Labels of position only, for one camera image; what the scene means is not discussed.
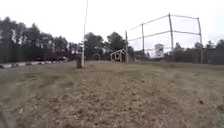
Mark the dry brown grass field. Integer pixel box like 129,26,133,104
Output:
0,59,224,128

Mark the row of dark trees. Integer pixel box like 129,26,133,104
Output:
0,16,224,66

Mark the tall thin pale pole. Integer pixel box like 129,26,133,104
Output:
79,0,90,69

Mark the tall wire mesh fence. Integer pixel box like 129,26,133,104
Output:
124,12,205,65

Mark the striped kerb strip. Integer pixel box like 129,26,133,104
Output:
0,59,70,70

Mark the small dark hut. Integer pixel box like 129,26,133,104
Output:
92,52,102,62

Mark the small open wooden shed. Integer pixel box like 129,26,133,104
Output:
110,48,128,63

